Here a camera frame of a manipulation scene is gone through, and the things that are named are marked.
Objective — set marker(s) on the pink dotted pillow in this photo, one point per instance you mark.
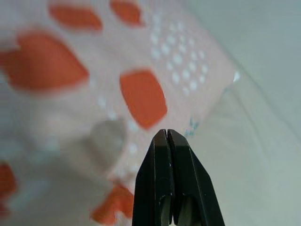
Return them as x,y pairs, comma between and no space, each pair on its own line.
141,99

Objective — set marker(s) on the cream mattress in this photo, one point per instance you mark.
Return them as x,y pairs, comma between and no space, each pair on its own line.
247,164

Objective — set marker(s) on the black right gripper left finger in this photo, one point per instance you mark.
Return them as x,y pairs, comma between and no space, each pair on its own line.
152,183

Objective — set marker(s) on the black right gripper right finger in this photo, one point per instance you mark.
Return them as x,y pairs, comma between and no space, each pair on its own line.
197,193

